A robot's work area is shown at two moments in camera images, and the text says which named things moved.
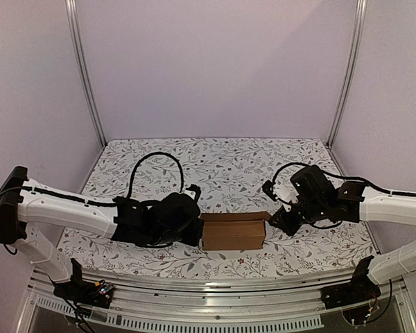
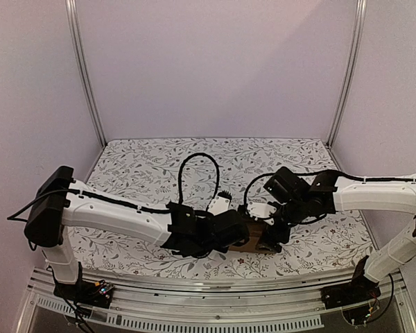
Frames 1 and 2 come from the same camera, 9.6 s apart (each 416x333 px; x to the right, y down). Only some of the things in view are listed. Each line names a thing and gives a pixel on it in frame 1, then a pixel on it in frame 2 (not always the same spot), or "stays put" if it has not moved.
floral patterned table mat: (226, 175) stays put
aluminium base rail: (244, 304) stays put
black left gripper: (194, 238) -> (221, 252)
